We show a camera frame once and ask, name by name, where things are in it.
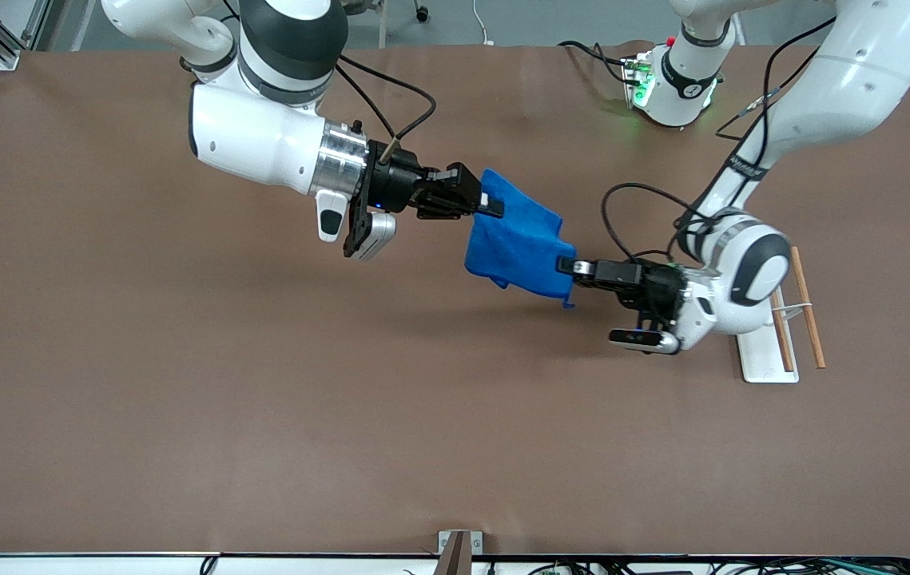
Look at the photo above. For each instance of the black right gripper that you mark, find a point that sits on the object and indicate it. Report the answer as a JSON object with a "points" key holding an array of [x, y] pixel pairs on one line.
{"points": [[396, 183]]}

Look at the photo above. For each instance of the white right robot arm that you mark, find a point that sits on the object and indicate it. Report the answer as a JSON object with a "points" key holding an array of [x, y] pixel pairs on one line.
{"points": [[247, 136]]}

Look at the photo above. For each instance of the chair base with wheel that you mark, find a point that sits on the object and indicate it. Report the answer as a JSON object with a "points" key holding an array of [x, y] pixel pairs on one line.
{"points": [[421, 13]]}

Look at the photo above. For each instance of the blue towel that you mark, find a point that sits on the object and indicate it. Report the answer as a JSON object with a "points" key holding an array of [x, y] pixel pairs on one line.
{"points": [[518, 239]]}

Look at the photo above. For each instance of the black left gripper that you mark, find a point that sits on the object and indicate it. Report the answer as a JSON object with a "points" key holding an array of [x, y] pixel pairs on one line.
{"points": [[651, 288]]}

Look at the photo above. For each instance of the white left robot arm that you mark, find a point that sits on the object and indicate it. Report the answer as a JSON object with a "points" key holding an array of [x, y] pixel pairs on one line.
{"points": [[846, 80]]}

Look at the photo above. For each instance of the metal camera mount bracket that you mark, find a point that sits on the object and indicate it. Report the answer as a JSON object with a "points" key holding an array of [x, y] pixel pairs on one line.
{"points": [[458, 551]]}

